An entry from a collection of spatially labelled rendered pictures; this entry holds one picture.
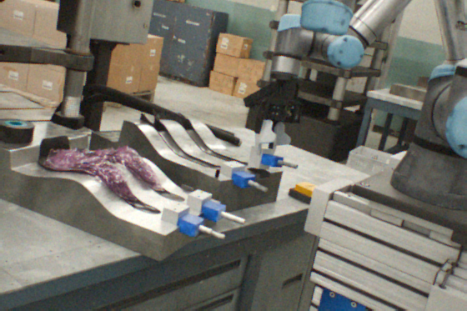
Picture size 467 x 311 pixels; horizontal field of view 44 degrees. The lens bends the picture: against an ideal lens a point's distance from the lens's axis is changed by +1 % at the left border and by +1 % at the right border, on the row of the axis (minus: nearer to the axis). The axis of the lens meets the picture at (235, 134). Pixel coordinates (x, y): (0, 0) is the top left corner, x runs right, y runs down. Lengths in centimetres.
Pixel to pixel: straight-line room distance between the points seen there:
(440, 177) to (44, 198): 77
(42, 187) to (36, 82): 421
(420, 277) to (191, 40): 759
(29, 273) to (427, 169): 69
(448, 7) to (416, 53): 624
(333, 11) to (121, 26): 139
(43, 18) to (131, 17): 321
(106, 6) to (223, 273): 106
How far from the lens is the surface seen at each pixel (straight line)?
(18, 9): 555
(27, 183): 127
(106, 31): 213
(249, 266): 158
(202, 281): 145
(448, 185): 104
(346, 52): 135
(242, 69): 822
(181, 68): 857
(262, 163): 148
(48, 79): 533
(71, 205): 121
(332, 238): 111
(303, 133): 545
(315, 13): 87
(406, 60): 786
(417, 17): 786
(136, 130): 156
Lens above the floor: 130
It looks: 13 degrees down
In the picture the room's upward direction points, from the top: 12 degrees clockwise
